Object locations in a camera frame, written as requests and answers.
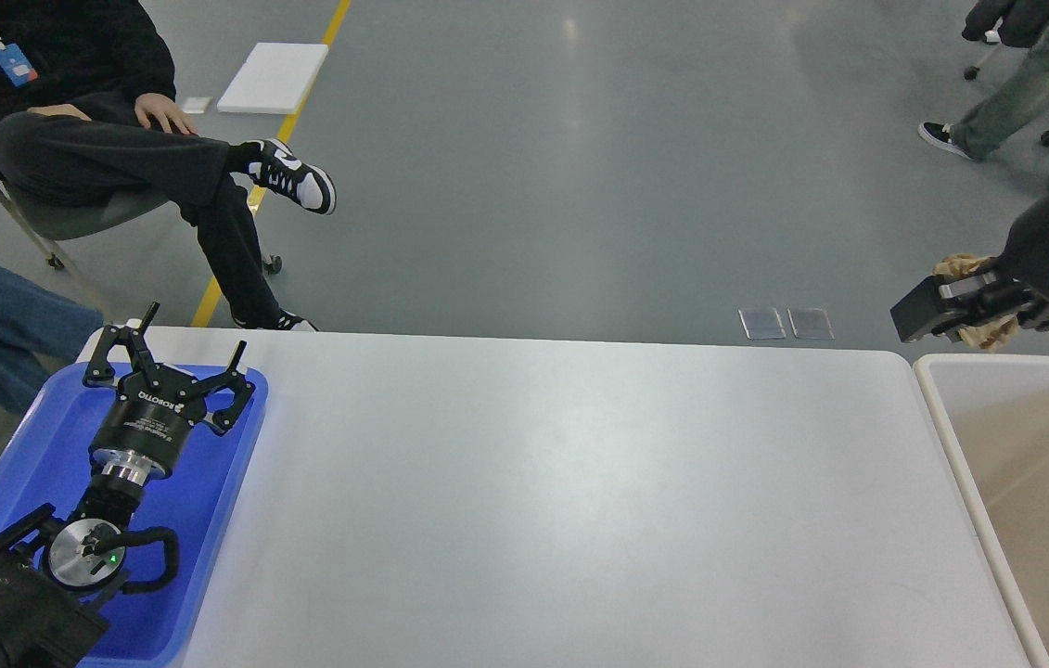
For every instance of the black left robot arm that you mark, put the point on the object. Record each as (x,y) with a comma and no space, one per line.
(113,497)

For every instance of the brown paper ball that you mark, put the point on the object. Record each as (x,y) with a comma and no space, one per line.
(991,337)

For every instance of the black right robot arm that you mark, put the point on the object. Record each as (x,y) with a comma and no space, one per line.
(982,301)

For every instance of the small white floor card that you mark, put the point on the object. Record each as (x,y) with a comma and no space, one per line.
(196,105)

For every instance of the person in blue jeans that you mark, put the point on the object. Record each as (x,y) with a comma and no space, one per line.
(35,322)

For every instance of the rolling rack with dark coats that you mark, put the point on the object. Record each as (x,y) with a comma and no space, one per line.
(1019,23)

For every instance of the white foam board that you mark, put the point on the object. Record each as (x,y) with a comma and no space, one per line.
(275,78)

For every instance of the floor outlet plate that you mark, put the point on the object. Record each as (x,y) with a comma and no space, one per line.
(763,323)
(810,324)

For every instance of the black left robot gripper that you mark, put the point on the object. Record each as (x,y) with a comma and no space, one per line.
(146,416)

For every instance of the right floor outlet plate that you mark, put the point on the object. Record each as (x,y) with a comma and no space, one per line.
(810,324)

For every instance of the left floor outlet plate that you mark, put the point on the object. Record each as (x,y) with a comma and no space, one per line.
(763,323)

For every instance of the person in green trousers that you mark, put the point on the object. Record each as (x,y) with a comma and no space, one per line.
(1022,98)

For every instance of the seated person in black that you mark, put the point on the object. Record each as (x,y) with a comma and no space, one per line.
(88,109)

